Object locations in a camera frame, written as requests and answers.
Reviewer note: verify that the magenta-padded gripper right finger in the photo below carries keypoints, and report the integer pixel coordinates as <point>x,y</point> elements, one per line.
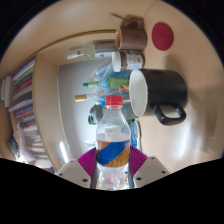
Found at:
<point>150,170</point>

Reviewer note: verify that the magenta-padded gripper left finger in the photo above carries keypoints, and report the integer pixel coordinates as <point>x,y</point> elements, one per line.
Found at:
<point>73,171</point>

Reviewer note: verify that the clear red-capped water bottle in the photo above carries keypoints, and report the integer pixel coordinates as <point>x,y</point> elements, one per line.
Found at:
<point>113,133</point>

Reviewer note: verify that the under-shelf LED light strip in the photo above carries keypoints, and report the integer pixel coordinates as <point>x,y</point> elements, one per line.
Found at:
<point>63,151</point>

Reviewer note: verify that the blue and white carton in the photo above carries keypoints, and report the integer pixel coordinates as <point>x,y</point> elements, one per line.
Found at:
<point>135,133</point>

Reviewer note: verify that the wooden shelf unit with books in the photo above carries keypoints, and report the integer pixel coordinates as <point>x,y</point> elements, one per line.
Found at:
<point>43,106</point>

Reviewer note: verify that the clear bottle with gold cap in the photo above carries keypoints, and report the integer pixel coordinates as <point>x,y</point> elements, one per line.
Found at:
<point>81,98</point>

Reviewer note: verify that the black mug with white inside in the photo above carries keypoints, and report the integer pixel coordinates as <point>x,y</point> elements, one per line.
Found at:
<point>163,90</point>

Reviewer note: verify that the green bottle with teal cap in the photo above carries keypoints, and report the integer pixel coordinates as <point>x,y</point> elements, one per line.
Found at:
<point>116,83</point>

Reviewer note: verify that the brown jar with white lid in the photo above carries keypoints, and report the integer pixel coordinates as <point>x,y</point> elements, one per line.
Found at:
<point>128,61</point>

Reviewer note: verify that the tall clear glass bottle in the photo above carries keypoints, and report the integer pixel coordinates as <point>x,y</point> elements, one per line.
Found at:
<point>95,50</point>

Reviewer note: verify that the brown ribbed mug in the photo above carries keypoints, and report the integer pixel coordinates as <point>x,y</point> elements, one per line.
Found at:
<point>133,39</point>

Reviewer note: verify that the flat round red coaster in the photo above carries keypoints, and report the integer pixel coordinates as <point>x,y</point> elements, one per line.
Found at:
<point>162,36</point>

